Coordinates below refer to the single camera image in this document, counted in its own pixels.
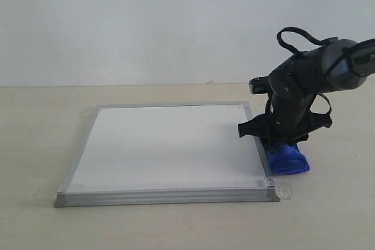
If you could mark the blue cloth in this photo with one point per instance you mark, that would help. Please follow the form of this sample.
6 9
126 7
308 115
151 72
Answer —
286 160

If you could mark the clear tape front right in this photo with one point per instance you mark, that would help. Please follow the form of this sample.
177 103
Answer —
276 190

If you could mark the clear tape back right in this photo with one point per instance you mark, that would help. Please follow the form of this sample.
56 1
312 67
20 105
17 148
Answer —
254 108

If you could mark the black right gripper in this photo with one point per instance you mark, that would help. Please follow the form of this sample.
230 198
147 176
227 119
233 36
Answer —
285 121

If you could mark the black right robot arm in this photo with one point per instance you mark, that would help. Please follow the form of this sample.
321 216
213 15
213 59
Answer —
293 86

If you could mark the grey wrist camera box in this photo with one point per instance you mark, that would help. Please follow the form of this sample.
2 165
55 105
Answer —
259 85

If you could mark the clear tape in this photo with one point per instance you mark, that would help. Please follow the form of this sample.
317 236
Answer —
254 108
276 190

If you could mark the white board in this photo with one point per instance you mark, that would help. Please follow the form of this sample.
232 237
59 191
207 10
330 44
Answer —
164 154

